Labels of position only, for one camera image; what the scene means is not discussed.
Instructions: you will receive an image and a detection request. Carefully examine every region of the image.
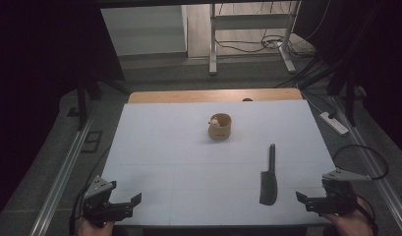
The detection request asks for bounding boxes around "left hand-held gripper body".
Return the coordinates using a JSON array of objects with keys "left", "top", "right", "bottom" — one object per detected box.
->
[{"left": 82, "top": 175, "right": 134, "bottom": 228}]

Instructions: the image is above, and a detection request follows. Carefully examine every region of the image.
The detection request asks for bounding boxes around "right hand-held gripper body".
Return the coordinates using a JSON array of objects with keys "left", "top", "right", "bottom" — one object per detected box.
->
[{"left": 305, "top": 168, "right": 373, "bottom": 216}]

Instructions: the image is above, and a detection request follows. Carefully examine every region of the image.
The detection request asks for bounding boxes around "black knife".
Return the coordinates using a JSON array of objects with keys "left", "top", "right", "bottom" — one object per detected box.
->
[{"left": 258, "top": 143, "right": 279, "bottom": 207}]

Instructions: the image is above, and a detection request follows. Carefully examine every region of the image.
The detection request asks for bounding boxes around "beige bear cup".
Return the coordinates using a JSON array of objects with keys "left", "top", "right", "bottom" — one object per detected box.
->
[{"left": 207, "top": 112, "right": 233, "bottom": 142}]

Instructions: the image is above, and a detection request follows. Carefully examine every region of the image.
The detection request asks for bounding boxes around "person's right hand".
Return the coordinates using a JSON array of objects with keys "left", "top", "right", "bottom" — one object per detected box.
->
[{"left": 320, "top": 198, "right": 374, "bottom": 236}]

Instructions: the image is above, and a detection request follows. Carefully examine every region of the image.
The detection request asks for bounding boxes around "person's left hand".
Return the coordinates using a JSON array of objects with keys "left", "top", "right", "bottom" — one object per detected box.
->
[{"left": 78, "top": 217, "right": 116, "bottom": 236}]

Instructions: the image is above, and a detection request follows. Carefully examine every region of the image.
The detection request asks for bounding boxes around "black floor plate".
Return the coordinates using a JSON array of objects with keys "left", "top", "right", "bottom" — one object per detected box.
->
[{"left": 81, "top": 131, "right": 103, "bottom": 153}]

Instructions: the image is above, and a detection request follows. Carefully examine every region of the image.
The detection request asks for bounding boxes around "white table sheet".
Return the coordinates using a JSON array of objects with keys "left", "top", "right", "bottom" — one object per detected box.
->
[{"left": 100, "top": 99, "right": 336, "bottom": 227}]

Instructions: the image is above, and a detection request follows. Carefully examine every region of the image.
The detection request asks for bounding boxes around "white power strip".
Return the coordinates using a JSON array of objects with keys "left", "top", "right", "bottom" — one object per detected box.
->
[{"left": 319, "top": 111, "right": 350, "bottom": 136}]

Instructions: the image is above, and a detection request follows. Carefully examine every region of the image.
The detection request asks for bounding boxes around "black tripod stand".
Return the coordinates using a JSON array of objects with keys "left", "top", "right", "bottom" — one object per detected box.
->
[
  {"left": 75, "top": 75, "right": 131, "bottom": 132},
  {"left": 296, "top": 62, "right": 367, "bottom": 127}
]

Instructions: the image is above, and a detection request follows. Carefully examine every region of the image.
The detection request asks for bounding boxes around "dark curtain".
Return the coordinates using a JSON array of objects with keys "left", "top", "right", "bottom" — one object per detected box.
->
[
  {"left": 0, "top": 0, "right": 126, "bottom": 210},
  {"left": 293, "top": 0, "right": 402, "bottom": 156}
]

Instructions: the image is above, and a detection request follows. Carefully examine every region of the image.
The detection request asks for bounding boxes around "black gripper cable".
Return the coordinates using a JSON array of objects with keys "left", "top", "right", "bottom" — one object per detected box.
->
[{"left": 69, "top": 147, "right": 111, "bottom": 236}]

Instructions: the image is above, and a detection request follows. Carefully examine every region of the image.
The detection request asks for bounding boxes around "aluminium floor rail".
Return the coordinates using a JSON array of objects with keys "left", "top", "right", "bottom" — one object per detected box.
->
[
  {"left": 330, "top": 96, "right": 402, "bottom": 235},
  {"left": 28, "top": 117, "right": 94, "bottom": 236}
]

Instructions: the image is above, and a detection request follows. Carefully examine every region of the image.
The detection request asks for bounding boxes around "black looped cable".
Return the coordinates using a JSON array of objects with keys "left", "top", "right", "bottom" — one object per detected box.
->
[{"left": 332, "top": 144, "right": 389, "bottom": 181}]

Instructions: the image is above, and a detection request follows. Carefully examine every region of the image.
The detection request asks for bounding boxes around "tangle of floor cables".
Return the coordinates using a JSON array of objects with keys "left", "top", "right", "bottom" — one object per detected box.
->
[{"left": 214, "top": 32, "right": 316, "bottom": 61}]

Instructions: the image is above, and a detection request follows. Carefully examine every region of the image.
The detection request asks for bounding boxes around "white metal stand frame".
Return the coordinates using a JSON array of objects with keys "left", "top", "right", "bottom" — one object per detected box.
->
[{"left": 208, "top": 0, "right": 302, "bottom": 76}]

